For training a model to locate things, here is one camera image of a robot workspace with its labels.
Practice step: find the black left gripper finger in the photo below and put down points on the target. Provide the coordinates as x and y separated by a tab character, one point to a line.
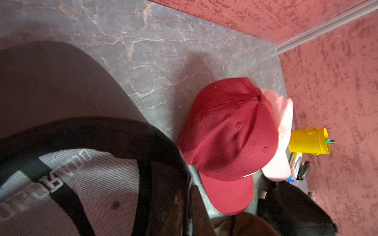
202	225

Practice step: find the brown baseball cap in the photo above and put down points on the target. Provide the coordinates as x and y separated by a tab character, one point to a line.
245	224

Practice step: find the black cap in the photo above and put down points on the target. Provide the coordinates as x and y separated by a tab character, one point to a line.
291	212

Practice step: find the pink baseball cap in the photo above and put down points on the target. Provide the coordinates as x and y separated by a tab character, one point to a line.
278	169

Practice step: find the dark red baseball cap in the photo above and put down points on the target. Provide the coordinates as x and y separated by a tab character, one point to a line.
229	134

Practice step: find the grey baseball cap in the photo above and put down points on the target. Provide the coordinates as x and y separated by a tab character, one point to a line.
77	156

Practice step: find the toothpaste tube box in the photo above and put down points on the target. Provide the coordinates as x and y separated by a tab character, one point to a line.
295	164

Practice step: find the yellow plastic cup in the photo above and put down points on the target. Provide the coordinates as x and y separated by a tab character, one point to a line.
310	140

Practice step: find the green capped white marker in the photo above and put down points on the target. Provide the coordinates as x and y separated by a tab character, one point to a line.
330	141

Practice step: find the right rear aluminium corner post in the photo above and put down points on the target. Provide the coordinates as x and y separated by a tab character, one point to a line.
350	15

